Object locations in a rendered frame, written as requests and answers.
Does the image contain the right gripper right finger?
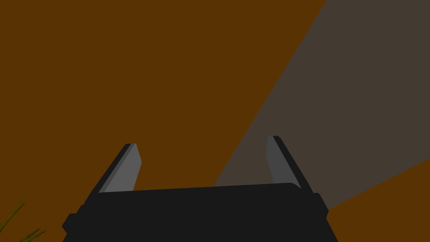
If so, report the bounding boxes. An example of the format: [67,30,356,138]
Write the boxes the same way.
[266,135,315,194]

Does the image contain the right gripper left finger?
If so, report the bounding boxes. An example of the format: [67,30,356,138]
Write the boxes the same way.
[90,142,142,199]

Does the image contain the green plant leaves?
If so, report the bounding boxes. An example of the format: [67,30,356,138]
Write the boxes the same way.
[0,198,47,242]

